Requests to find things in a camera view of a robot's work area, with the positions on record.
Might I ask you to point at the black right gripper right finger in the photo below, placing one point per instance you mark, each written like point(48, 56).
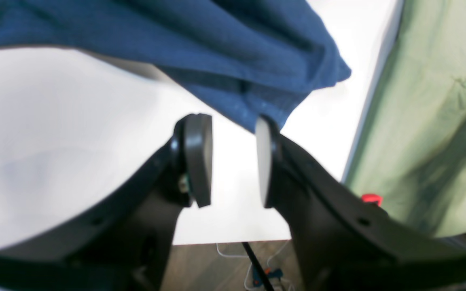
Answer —
point(341, 242)

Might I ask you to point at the dark blue t-shirt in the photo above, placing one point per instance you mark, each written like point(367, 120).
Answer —
point(243, 58)

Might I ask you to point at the green cloth curtain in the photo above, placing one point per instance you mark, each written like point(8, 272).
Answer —
point(412, 148)

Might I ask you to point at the red clamp on table edge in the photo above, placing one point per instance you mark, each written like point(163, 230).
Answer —
point(372, 198)

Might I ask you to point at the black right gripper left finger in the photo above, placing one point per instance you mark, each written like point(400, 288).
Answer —
point(123, 242)

